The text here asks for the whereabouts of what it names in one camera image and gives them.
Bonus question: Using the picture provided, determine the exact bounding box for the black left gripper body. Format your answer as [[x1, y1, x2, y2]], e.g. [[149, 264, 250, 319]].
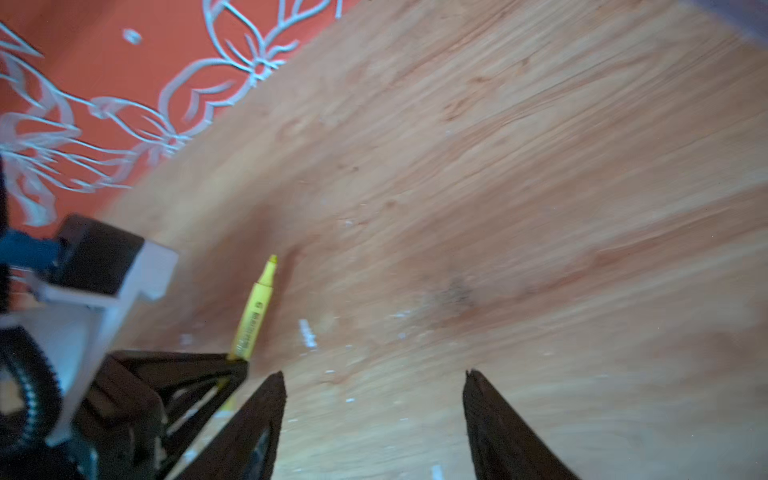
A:
[[67, 355, 164, 479]]

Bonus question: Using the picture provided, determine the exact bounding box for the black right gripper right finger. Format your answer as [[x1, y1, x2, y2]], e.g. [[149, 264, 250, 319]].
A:
[[462, 369, 576, 480]]

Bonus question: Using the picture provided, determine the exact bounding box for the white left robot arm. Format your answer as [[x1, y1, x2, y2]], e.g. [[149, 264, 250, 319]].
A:
[[1, 327, 248, 479]]

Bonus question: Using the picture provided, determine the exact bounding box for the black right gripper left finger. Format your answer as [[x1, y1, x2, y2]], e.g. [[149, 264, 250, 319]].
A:
[[177, 371, 287, 480]]

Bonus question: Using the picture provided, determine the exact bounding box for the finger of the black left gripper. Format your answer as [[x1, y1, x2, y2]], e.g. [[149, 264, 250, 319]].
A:
[[112, 350, 248, 474]]

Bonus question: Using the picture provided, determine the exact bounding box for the yellow highlighter pen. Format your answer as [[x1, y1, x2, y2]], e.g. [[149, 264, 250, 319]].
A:
[[218, 254, 280, 414]]

